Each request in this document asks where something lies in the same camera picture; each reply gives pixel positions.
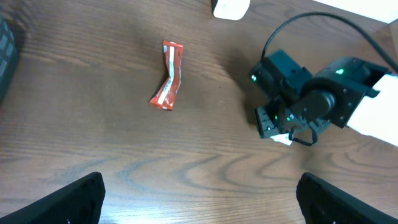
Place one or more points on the grey plastic shopping basket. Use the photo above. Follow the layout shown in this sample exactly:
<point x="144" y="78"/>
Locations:
<point x="9" y="57"/>

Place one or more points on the red-orange snack bar wrapper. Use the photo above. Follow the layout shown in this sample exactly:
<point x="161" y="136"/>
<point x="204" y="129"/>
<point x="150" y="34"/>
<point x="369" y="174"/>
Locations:
<point x="166" y="96"/>

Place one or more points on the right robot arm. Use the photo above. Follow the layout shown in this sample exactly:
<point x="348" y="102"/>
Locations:
<point x="302" y="105"/>

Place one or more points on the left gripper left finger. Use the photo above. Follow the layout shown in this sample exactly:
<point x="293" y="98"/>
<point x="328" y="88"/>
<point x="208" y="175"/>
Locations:
<point x="78" y="202"/>

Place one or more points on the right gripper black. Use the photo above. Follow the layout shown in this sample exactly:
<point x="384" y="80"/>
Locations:
<point x="281" y="79"/>

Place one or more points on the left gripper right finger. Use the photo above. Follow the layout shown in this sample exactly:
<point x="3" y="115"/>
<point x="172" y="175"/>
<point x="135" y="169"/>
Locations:
<point x="321" y="202"/>

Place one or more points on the teal snack packet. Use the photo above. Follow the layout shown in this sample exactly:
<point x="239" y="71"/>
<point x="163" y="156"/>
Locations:
<point x="282" y="138"/>

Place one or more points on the white barcode scanner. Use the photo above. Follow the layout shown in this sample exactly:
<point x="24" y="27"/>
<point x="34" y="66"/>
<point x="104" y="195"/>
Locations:
<point x="230" y="9"/>

